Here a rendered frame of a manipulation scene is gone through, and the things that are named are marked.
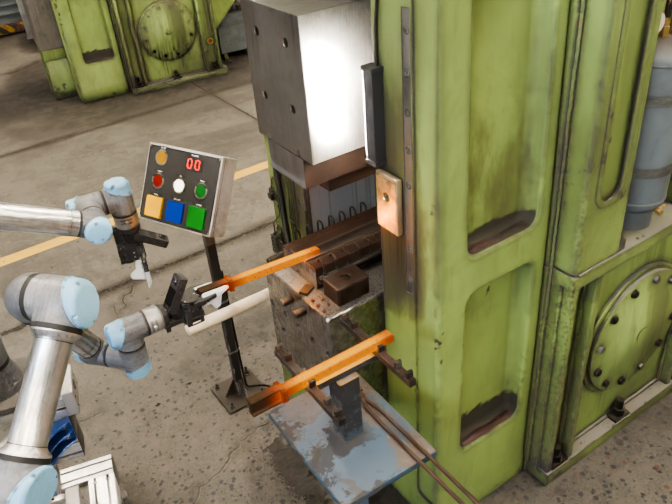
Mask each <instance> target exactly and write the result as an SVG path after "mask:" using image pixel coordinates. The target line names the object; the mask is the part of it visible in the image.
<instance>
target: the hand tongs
mask: <svg viewBox="0 0 672 504"><path fill-rule="evenodd" d="M360 395H361V402H362V403H363V405H364V407H365V408H366V410H367V411H368V412H369V414H370V415H371V416H372V417H373V418H374V419H375V420H376V421H377V423H378V424H379V425H380V426H381V427H382V428H383V429H384V430H385V431H386V432H387V433H388V434H389V435H390V436H391V437H392V438H393V439H394V440H395V441H396V442H397V443H398V444H399V445H400V446H401V447H402V448H403V449H404V450H405V451H406V452H407V453H408V454H409V455H410V456H411V457H412V458H413V459H414V460H415V461H416V462H417V463H418V464H420V465H421V466H422V467H423V468H424V469H425V470H426V471H427V472H428V473H429V474H430V475H431V476H432V477H433V478H434V479H435V480H436V481H437V482H438V483H439V484H440V485H441V486H442V487H443V488H444V489H445V490H446V491H447V492H448V493H449V494H450V495H451V496H452V497H453V498H454V499H455V500H456V501H457V502H458V503H459V504H465V503H464V502H463V501H462V500H461V499H460V498H459V497H458V496H457V495H456V494H455V493H454V492H453V491H452V490H451V489H450V488H449V487H448V486H447V485H446V484H445V483H444V482H443V481H442V480H441V479H440V478H439V477H438V476H437V475H436V474H435V473H434V472H433V471H432V470H431V469H430V468H429V467H428V466H427V465H426V464H425V463H424V462H423V461H422V460H421V459H420V458H419V457H418V456H417V455H416V454H415V453H414V452H413V451H412V450H410V449H409V448H408V447H407V446H406V445H405V444H404V443H403V442H402V441H401V440H400V439H399V438H398V437H397V436H396V435H395V434H394V433H393V432H392V431H391V430H390V429H389V428H388V427H387V426H386V425H385V424H384V423H383V422H382V421H381V420H380V419H379V418H378V417H377V416H376V415H375V414H374V412H373V411H372V410H371V409H370V407H369V406H368V404H369V405H371V406H372V407H374V408H375V409H376V410H378V411H379V412H380V413H381V414H382V415H383V416H384V417H385V418H387V419H388V420H389V421H390V422H391V423H392V424H393V425H394V426H395V427H396V428H397V429H398V430H399V431H400V432H401V433H402V434H403V435H404V436H405V437H406V438H407V439H408V440H409V441H410V442H411V443H412V444H413V445H415V446H416V447H417V448H418V449H419V450H420V451H421V452H422V453H423V454H424V455H425V456H426V457H427V458H428V459H429V460H430V461H431V462H432V463H433V464H434V465H435V466H436V467H437V468H438V469H439V470H440V471H441V472H442V473H443V474H444V475H445V476H447V477H448V478H449V479H450V480H451V481H452V482H453V483H454V484H455V485H456V486H457V487H458V488H459V489H460V490H461V491H462V492H463V493H464V494H465V495H466V496H467V497H468V498H469V499H470V500H471V501H472V502H473V503H474V504H481V503H480V502H479V501H478V500H477V499H476V498H475V497H474V496H473V495H472V494H471V493H470V492H469V491H468V490H466V489H465V488H464V487H463V486H462V485H461V484H460V483H459V482H458V481H457V480H456V479H455V478H454V477H453V476H452V475H451V474H450V473H449V472H448V471H447V470H446V469H445V468H444V467H443V466H441V465H440V464H439V463H438V462H437V461H436V460H435V459H434V458H433V457H432V456H431V455H430V454H429V453H428V452H427V451H426V450H425V449H424V448H423V447H422V446H421V445H420V444H419V443H418V442H416V441H415V440H414V439H413V438H412V437H411V436H410V435H409V434H408V433H407V432H406V431H405V430H404V429H403V428H402V427H401V426H400V425H399V424H398V423H397V422H396V421H395V420H393V419H392V418H391V417H390V416H389V415H388V414H387V413H386V412H385V411H384V410H383V409H382V408H380V407H379V406H378V405H376V404H375V403H374V402H372V401H370V400H369V399H367V398H366V394H365V393H364V392H363V389H362V388H361V387H360ZM367 403H368V404H367Z"/></svg>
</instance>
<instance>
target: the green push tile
mask: <svg viewBox="0 0 672 504"><path fill-rule="evenodd" d="M206 212H207V209H203V208H200V207H196V206H192V205H189V209H188V215H187V221H186V226H187V227H191V228H194V229H198V230H202V231H203V230H204V224H205V218H206Z"/></svg>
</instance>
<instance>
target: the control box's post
mask: <svg viewBox="0 0 672 504"><path fill-rule="evenodd" d="M202 239H203V243H204V246H205V251H206V256H207V260H208V265H209V270H210V274H211V279H212V282H215V281H218V280H220V279H222V274H221V269H220V264H219V259H218V254H217V249H216V244H215V243H216V242H215V238H214V237H206V236H203V235H202ZM221 325H222V330H223V334H224V339H225V344H226V348H227V350H228V351H229V352H230V353H231V352H233V351H235V350H237V347H236V342H235V337H234V332H233V327H232V322H231V318H229V319H227V320H225V321H222V322H221ZM228 357H229V362H230V367H231V372H232V376H233V378H234V379H235V383H236V387H237V392H238V393H240V390H239V384H238V380H239V379H241V381H242V384H243V386H244V381H243V376H242V371H241V367H240V362H239V357H238V352H236V353H234V354H231V355H230V354H228ZM244 388H245V386H244Z"/></svg>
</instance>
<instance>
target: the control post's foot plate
mask: <svg viewBox="0 0 672 504"><path fill-rule="evenodd" d="M244 368H245V369H244V373H245V377H246V381H247V384H249V385H253V384H263V383H261V381H260V380H259V379H258V378H257V377H256V376H255V375H254V374H253V372H252V371H251V370H250V369H247V366H244ZM238 384H239V390H240V393H238V392H237V387H236V383H235V379H234V378H233V376H232V377H230V378H228V379H226V380H224V381H222V382H220V383H216V384H215V385H214V386H212V387H211V388H210V390H211V392H212V393H213V395H214V396H215V397H216V398H217V399H218V401H219V403H220V404H221V405H223V406H224V408H225V409H226V410H227V411H228V413H229V414H231V415H232V414H233V413H236V412H239V411H240V410H243V409H245V408H248V407H249V406H248V402H247V400H246V398H248V397H250V396H252V395H254V394H256V393H258V392H260V391H262V390H264V389H266V386H253V387H248V386H246V385H245V382H244V386H245V388H244V386H243V384H242V381H241V379H239V380H238Z"/></svg>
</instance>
